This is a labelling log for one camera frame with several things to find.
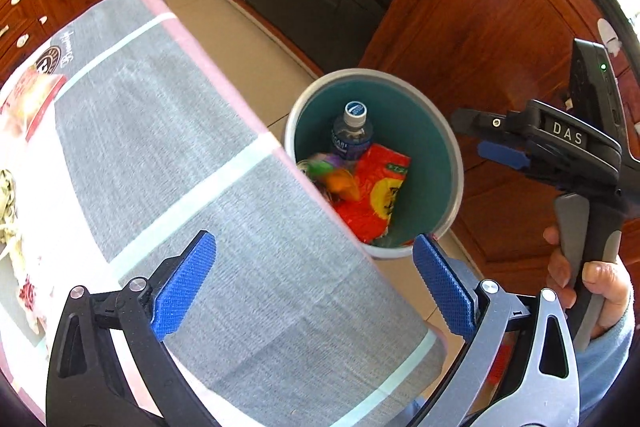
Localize clear plastic water bottle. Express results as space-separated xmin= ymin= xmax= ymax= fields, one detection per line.
xmin=327 ymin=101 xmax=373 ymax=162

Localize round teal trash bin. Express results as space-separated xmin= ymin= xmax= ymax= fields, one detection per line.
xmin=284 ymin=68 xmax=465 ymax=260

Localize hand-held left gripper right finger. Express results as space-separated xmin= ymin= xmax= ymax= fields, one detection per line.
xmin=407 ymin=233 xmax=581 ymax=427

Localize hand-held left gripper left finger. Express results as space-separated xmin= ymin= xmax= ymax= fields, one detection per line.
xmin=46 ymin=229 xmax=221 ymax=427

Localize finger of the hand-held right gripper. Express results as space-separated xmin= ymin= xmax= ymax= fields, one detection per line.
xmin=477 ymin=142 xmax=533 ymax=171
xmin=450 ymin=108 xmax=526 ymax=141

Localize person's right forearm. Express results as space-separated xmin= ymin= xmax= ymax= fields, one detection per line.
xmin=575 ymin=307 xmax=638 ymax=427

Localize crumpled green paper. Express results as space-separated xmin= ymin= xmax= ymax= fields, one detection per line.
xmin=0 ymin=167 xmax=23 ymax=258

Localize grey striped tablecloth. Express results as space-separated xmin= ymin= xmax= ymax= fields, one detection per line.
xmin=0 ymin=0 xmax=448 ymax=427

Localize person's right hand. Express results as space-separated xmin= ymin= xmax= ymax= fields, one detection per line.
xmin=542 ymin=226 xmax=632 ymax=340

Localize white cabinet latch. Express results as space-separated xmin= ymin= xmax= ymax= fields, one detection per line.
xmin=597 ymin=19 xmax=621 ymax=55

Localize colourful wrapper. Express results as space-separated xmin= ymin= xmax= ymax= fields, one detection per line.
xmin=298 ymin=155 xmax=361 ymax=202

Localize clear zip bag with food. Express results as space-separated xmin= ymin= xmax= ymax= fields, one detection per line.
xmin=0 ymin=67 xmax=68 ymax=142

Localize large red snack wrapper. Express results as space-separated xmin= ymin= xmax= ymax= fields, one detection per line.
xmin=332 ymin=144 xmax=412 ymax=244

